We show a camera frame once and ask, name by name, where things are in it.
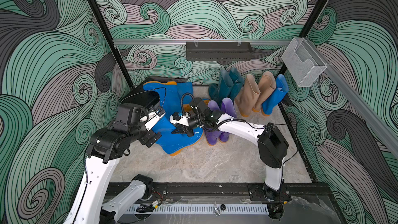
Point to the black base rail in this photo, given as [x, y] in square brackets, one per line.
[251, 191]

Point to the teal boot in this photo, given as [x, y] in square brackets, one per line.
[238, 82]
[218, 92]

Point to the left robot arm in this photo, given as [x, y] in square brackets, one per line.
[107, 146]

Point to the beige boot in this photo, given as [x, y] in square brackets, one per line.
[247, 98]
[267, 85]

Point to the aluminium rail back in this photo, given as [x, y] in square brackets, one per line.
[158, 41]

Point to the large blue boot front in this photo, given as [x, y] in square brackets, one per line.
[172, 144]

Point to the purple boot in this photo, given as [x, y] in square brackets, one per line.
[227, 106]
[212, 137]

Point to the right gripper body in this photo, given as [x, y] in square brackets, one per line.
[194, 123]

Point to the teal boot back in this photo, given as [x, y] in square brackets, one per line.
[218, 92]

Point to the white slotted cable duct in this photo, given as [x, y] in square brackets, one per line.
[206, 209]

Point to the aluminium rail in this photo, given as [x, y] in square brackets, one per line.
[158, 41]
[363, 88]

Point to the black case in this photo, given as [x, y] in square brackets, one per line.
[139, 96]

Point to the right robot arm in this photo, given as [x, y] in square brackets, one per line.
[272, 146]

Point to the aluminium rail right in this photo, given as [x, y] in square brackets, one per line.
[363, 88]

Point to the small blue boot orange sole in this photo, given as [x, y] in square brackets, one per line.
[185, 88]

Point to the beige boot back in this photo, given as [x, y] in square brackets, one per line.
[247, 98]

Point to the clear mesh wall bin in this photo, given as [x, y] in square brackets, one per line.
[303, 61]

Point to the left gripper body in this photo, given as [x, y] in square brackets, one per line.
[147, 137]

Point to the black wall shelf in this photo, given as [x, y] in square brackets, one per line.
[218, 51]

